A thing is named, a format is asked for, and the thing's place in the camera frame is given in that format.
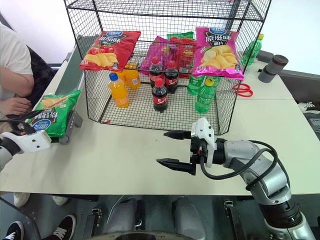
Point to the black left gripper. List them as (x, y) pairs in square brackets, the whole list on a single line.
[(18, 128)]

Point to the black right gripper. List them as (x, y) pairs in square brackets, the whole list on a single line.
[(197, 150)]

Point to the green potato chips bag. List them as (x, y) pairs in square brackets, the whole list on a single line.
[(53, 110)]

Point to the dark rounded robot base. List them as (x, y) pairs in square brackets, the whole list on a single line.
[(142, 237)]

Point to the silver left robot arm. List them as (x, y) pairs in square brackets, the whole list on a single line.
[(6, 152)]

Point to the person's bare forearm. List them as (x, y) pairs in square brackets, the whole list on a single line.
[(17, 83)]

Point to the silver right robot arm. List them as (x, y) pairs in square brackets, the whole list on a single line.
[(250, 155)]

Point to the person's bare hand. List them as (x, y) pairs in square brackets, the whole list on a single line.
[(17, 105)]

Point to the black chair back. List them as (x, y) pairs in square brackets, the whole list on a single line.
[(41, 75)]

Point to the cola bottle red cap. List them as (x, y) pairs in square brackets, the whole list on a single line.
[(171, 80), (155, 71), (160, 97)]

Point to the green soda bottle yellow cap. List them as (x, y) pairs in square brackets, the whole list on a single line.
[(204, 98), (252, 51)]

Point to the person in white shirt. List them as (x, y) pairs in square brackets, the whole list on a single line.
[(11, 57)]

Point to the grey rounded robot leg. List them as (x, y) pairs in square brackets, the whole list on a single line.
[(125, 215), (187, 217)]

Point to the white shoe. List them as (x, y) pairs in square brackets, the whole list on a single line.
[(60, 200), (21, 199)]

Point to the orange soda bottle blue cap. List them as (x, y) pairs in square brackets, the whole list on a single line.
[(119, 91)]

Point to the red snack bag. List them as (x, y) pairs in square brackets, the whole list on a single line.
[(186, 57)]

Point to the purple snack bag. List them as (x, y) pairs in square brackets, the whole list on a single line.
[(160, 51)]

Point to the pink potato chips bag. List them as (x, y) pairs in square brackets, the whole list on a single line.
[(216, 55)]

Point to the red potato chips bag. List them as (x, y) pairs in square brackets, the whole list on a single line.
[(105, 50)]

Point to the black sneaker white laces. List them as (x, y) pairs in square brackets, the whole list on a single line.
[(63, 227), (15, 231)]

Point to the green snack bag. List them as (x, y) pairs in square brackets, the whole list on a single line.
[(180, 35)]

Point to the grey cylinder with dark cap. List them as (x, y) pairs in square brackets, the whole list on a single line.
[(271, 68)]

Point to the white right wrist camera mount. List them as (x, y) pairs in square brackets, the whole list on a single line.
[(203, 132)]

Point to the conveyor belt with grey frame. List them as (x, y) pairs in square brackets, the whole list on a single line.
[(72, 62)]

